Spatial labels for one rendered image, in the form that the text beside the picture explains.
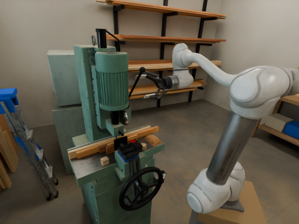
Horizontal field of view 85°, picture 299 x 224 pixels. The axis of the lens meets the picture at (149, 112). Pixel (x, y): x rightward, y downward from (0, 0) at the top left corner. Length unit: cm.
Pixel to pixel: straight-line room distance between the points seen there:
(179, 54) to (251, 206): 103
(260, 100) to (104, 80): 69
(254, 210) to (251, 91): 85
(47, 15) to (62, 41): 38
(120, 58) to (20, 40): 248
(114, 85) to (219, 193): 74
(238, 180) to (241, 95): 59
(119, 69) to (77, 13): 241
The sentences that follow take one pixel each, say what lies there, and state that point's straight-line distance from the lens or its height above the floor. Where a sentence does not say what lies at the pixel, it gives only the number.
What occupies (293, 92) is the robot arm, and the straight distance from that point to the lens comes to 81.
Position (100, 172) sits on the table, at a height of 88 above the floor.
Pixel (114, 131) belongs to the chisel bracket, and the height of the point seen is 104.
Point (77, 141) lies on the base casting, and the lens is 146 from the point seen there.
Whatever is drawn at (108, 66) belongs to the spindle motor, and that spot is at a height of 145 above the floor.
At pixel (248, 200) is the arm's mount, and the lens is 133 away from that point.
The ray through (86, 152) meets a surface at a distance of 110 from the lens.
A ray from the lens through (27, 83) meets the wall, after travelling 333.
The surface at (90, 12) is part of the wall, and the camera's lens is 325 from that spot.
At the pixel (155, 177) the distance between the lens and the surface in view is 134.
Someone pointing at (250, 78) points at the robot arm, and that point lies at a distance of 61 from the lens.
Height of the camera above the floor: 160
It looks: 25 degrees down
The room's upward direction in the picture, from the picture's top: 3 degrees clockwise
